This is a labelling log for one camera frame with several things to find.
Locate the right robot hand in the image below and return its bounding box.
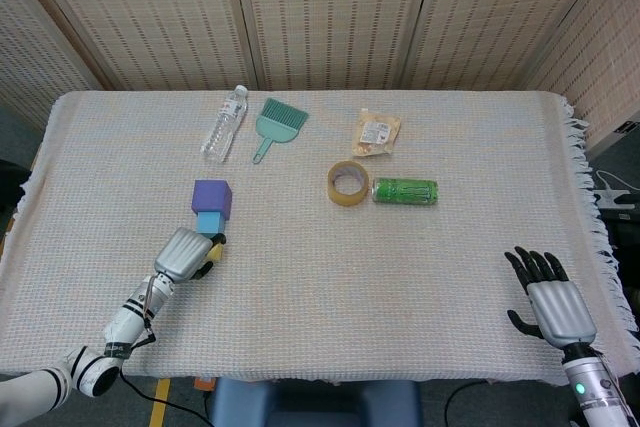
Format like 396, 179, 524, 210
504, 245, 600, 348

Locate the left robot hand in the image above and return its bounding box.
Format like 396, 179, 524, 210
153, 226, 227, 283

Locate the light blue cube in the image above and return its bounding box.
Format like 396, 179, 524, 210
196, 210, 225, 239

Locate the teal hand brush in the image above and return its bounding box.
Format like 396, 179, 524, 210
251, 98, 310, 165

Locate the large purple cube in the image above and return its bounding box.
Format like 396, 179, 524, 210
191, 179, 234, 222

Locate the clear plastic water bottle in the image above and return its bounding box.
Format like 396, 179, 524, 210
200, 85, 250, 164

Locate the yellow packing tape roll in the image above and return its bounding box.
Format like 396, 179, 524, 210
327, 160, 371, 208

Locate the beige woven tablecloth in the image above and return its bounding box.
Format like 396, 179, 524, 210
0, 90, 640, 388

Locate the green energy drink can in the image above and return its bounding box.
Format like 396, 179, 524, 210
371, 177, 440, 206

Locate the clear snack packet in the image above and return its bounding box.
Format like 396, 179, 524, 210
351, 108, 402, 158

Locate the woven folding screen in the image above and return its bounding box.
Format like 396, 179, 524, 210
0, 0, 640, 148

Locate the black floor cable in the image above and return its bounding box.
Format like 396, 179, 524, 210
119, 375, 216, 427

